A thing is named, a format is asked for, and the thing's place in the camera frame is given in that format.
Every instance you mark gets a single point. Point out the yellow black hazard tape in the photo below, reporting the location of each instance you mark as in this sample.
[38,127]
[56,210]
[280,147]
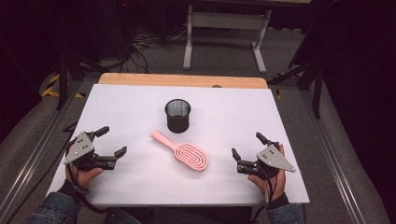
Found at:
[51,87]

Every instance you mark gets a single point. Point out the pink hairbrush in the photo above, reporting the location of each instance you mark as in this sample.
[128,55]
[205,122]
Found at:
[186,152]

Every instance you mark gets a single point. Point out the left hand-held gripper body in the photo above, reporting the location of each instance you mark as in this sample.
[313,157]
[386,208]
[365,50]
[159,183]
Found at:
[81,147]

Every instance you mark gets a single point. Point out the white metal stand frame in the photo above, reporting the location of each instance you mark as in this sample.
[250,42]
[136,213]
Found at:
[229,21]

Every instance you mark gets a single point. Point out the wooden table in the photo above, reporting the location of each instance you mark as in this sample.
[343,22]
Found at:
[174,80]

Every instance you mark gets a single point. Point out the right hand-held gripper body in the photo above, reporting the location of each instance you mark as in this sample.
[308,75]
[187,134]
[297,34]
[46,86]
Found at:
[274,158]

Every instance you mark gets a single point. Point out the person's left hand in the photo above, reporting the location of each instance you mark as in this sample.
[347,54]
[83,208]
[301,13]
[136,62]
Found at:
[85,176]

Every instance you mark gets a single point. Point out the black mesh pen holder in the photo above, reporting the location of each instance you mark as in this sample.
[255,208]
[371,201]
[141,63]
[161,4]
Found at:
[178,123]

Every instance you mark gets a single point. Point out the person's right hand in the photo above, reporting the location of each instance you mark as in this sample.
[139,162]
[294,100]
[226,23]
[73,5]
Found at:
[278,183]

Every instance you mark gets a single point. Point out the person's dark clothing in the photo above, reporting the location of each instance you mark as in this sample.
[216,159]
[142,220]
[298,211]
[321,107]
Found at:
[186,215]

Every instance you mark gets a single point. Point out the black tripod stand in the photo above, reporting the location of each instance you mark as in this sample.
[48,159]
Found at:
[311,74]
[63,77]

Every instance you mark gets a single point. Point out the aluminium rail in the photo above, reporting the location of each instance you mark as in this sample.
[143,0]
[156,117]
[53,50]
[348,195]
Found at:
[34,152]
[333,155]

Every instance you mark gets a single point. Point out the white board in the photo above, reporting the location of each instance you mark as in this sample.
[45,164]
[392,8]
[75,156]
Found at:
[130,112]

